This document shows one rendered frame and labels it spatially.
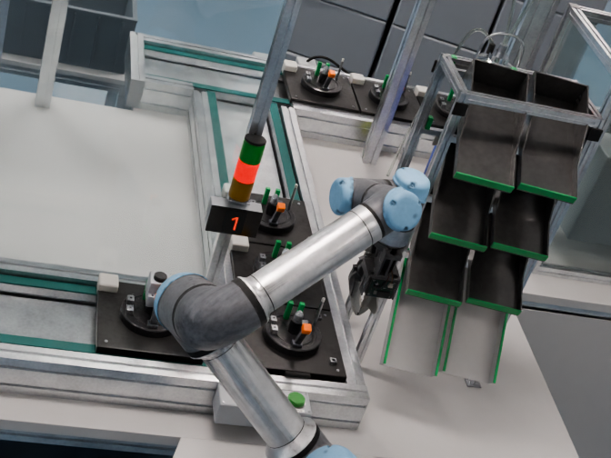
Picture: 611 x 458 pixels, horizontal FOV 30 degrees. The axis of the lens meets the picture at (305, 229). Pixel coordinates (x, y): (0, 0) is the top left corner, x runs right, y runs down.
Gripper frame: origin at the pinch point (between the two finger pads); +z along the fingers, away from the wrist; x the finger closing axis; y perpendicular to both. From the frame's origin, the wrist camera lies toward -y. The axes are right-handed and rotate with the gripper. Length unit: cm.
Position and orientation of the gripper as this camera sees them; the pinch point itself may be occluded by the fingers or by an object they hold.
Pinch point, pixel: (358, 307)
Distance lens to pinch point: 243.2
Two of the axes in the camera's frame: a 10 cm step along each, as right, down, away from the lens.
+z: -2.8, 8.0, 5.3
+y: 1.3, 5.8, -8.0
